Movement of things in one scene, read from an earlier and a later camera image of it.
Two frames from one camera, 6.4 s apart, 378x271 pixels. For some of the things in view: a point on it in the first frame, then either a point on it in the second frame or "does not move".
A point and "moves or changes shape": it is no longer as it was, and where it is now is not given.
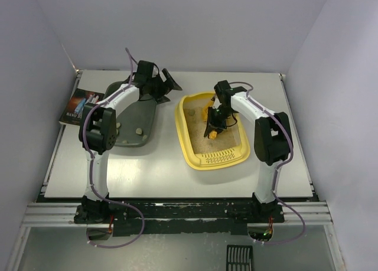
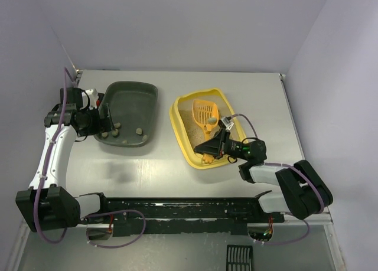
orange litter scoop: x=212 y=134 moves or changes shape
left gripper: x=162 y=85 → x=106 y=117
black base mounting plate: x=178 y=217 does not move
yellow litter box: x=230 y=149 does not move
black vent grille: x=239 y=258 does not move
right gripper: x=215 y=122 → x=222 y=143
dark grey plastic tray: x=134 y=124 does not move
